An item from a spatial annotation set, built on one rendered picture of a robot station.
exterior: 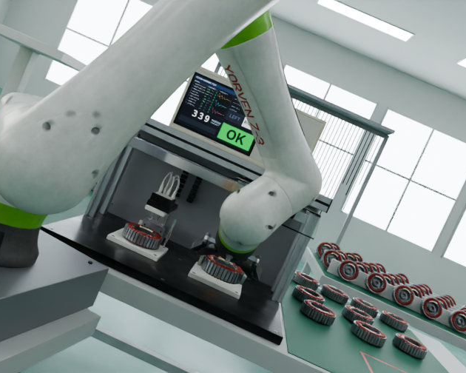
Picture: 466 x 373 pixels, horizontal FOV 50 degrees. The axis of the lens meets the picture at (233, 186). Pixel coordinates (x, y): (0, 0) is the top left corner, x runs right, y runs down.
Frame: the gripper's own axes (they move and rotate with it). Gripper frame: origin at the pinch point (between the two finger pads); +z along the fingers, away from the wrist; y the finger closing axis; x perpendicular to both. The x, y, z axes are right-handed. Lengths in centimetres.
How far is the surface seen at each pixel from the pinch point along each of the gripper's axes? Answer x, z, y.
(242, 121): 45.6, 3.4, -12.3
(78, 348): -23, 128, -45
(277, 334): -10.7, -4.0, 18.1
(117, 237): -1.7, 9.1, -29.1
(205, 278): -2.0, 8.5, -3.0
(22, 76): 59, 59, -109
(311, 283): 30, 64, 35
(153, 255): -2.4, 8.1, -18.2
